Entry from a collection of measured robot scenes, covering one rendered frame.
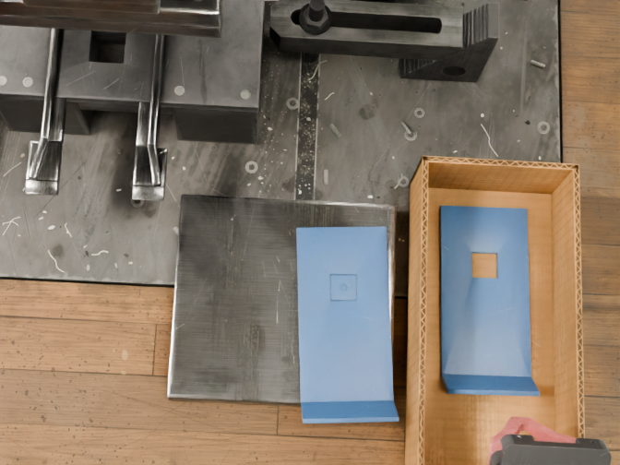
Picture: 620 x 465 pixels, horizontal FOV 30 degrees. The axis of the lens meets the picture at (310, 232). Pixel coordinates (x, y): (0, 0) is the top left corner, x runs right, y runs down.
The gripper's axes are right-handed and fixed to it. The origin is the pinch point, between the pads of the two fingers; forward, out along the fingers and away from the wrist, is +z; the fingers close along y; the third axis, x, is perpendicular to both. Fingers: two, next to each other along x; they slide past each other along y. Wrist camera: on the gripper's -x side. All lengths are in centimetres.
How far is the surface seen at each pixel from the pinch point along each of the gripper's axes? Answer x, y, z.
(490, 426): 0.0, -3.5, 9.3
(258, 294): 18.4, 4.7, 13.0
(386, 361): 8.4, 1.1, 10.1
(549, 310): -4.6, 4.3, 14.5
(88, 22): 30.2, 26.2, 3.5
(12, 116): 38.4, 16.0, 18.6
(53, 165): 33.8, 14.3, 11.6
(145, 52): 28.1, 22.1, 16.7
